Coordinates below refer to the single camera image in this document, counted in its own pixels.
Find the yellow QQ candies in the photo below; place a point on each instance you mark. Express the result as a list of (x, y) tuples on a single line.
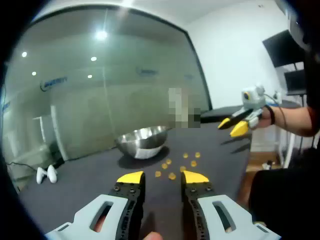
[(172, 176)]

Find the stainless steel bowl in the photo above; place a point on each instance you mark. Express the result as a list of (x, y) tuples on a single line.
[(142, 140)]

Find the person's right hand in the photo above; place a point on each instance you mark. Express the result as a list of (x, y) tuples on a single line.
[(265, 118)]

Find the person's left hand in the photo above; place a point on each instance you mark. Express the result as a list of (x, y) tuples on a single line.
[(153, 236)]

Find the black wristband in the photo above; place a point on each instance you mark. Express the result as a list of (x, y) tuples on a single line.
[(271, 115)]

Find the dark grey table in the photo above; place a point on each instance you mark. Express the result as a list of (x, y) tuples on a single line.
[(87, 180)]

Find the black desk monitor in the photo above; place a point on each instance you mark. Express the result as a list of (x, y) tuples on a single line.
[(296, 82)]

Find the person's black shirt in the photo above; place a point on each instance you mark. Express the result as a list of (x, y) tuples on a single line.
[(315, 100)]

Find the person's black shorts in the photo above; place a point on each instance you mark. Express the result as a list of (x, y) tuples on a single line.
[(287, 195)]

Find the grey worn device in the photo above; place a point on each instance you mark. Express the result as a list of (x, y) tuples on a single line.
[(296, 30)]

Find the blue strip glass sticker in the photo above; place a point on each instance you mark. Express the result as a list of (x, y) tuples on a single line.
[(147, 71)]

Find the blue logo glass sticker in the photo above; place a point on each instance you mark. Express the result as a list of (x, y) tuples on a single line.
[(53, 83)]

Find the white metal frame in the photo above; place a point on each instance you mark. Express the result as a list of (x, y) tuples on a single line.
[(290, 150)]

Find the black wall monitor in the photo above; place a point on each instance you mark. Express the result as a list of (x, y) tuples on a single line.
[(282, 50)]

